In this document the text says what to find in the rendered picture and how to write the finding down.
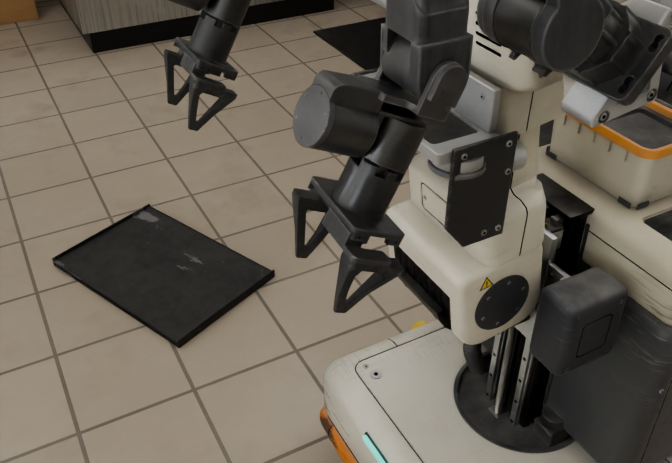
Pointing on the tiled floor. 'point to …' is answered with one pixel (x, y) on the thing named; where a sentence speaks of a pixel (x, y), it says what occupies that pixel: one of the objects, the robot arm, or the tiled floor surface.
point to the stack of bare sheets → (163, 273)
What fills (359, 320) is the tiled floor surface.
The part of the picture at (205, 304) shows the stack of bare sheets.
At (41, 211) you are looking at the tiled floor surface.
